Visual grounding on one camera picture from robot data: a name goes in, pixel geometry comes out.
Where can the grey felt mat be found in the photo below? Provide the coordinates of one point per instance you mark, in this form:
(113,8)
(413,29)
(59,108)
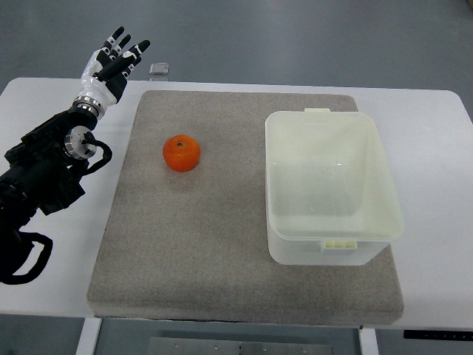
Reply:
(193,246)

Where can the black table control panel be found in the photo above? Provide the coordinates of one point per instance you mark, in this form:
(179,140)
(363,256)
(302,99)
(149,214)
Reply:
(463,336)

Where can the orange fruit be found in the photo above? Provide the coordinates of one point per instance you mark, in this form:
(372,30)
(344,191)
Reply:
(181,153)

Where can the small clear floor plate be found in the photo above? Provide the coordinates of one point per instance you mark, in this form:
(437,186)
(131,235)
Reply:
(159,71)

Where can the white table leg left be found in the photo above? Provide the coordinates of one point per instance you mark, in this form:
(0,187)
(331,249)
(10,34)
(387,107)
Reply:
(89,336)

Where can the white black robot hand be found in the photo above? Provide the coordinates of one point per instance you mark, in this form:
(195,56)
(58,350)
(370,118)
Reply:
(106,74)

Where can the white table leg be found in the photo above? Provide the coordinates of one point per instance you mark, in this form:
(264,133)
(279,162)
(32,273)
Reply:
(368,341)
(89,336)

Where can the white table leg right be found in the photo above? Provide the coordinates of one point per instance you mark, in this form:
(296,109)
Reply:
(368,341)

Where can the translucent white plastic box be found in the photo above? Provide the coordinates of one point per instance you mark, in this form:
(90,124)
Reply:
(330,196)

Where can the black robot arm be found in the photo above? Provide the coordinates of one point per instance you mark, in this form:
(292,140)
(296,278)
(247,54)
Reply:
(46,167)

